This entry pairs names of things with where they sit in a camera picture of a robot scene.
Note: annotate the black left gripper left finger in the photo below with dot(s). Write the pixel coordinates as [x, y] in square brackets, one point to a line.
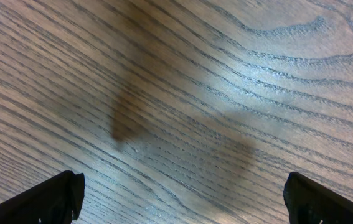
[57, 200]

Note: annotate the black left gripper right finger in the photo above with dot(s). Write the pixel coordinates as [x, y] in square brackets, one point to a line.
[309, 202]

